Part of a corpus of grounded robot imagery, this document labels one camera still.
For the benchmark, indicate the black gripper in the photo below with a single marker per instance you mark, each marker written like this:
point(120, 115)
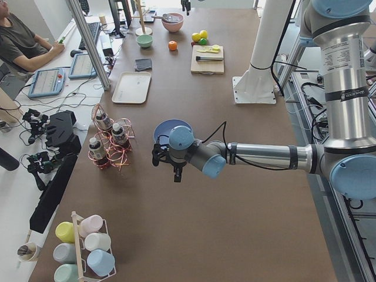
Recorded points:
point(187, 8)
point(176, 165)

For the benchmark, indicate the orange fruit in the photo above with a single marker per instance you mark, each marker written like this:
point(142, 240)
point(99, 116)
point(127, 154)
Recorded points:
point(172, 45)

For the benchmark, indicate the blue plate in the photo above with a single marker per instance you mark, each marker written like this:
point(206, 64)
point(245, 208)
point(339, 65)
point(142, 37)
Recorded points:
point(162, 130)

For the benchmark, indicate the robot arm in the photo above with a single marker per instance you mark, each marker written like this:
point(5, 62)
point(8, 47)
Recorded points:
point(347, 157)

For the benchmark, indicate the pink bowl with ice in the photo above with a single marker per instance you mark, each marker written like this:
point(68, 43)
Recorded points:
point(175, 25)

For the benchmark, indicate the metal ice scoop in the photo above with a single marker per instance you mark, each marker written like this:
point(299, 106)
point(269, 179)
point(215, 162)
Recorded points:
point(168, 18)

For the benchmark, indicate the yellow lemon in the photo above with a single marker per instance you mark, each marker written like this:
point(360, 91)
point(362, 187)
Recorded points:
point(203, 34)
point(195, 37)

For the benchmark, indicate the green lime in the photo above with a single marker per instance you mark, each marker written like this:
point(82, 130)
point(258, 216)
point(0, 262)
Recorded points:
point(202, 41)

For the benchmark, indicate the lemon slice near knife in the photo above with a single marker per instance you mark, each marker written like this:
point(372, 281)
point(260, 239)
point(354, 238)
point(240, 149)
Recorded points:
point(206, 48)

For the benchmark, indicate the yellow plastic knife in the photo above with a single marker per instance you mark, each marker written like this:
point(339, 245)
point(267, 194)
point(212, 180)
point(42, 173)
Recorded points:
point(212, 51)

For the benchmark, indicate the lemon slice at corner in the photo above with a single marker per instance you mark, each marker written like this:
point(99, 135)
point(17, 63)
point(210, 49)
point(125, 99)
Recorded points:
point(216, 47)

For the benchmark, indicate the wooden cup tree stand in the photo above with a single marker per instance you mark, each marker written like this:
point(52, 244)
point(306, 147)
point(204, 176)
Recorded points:
point(138, 15)

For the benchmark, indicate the metal cylinder tool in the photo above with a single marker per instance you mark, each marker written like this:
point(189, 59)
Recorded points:
point(208, 59)

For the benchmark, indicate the green bowl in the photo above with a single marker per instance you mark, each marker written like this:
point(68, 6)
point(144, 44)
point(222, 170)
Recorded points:
point(144, 41)

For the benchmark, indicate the wooden cutting board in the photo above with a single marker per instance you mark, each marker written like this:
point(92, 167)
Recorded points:
point(207, 67)

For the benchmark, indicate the dark drink bottle middle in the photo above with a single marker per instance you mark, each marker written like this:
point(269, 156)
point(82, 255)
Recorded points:
point(119, 136)

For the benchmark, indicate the dark drink bottle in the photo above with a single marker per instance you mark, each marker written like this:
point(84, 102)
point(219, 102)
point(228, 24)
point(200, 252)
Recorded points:
point(98, 154)
point(119, 136)
point(103, 121)

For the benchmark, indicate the grey folded cloth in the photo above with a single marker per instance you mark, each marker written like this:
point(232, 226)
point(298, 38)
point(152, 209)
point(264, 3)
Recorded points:
point(143, 64)

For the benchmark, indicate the dark drink bottle front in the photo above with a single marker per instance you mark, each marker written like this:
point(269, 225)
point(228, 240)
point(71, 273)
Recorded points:
point(98, 154)

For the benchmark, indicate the dark drink bottle back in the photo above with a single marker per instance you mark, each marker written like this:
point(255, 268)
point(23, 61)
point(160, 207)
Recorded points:
point(103, 121)

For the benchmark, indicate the cream rectangular tray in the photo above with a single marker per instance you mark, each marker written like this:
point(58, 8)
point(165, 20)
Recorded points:
point(132, 88)

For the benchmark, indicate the black keyboard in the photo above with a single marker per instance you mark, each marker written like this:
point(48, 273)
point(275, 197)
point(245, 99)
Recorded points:
point(94, 30)

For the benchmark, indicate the pink cup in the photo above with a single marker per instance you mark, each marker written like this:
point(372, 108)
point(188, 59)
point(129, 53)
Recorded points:
point(90, 225)

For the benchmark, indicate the white cup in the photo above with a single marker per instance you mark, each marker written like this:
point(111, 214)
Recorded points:
point(95, 241)

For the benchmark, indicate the wooden cup rack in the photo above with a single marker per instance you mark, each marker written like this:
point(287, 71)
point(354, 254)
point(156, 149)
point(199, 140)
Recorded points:
point(85, 273)

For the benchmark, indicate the blue cup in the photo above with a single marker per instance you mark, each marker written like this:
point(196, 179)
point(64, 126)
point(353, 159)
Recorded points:
point(101, 262)

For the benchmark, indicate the blue teach pendant far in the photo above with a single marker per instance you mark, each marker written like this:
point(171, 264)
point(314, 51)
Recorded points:
point(81, 67)

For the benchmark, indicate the blue teach pendant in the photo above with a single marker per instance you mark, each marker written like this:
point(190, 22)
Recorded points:
point(81, 67)
point(47, 82)

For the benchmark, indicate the yellow cup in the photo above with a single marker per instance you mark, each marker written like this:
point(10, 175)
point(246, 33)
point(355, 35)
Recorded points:
point(65, 232)

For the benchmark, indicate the grey cup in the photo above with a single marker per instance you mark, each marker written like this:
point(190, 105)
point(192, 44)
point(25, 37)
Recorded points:
point(65, 253)

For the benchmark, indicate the mint green cup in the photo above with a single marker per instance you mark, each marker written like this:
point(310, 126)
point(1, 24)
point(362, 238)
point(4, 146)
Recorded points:
point(66, 273)

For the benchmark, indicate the blue teach pendant near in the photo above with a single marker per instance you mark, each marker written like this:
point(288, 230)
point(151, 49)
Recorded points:
point(47, 82)

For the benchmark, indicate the paper cup with sticks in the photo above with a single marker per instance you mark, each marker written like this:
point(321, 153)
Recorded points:
point(29, 252)

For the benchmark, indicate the seated person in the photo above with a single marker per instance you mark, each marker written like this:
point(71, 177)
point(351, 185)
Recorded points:
point(23, 51)

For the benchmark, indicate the copper wire bottle rack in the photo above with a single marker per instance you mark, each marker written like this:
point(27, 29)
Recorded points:
point(110, 144)

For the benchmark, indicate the white camera mast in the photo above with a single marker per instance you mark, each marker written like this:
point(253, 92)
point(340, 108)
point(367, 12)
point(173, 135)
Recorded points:
point(256, 85)

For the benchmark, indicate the aluminium frame post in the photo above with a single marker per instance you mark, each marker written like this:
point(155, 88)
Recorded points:
point(81, 24)

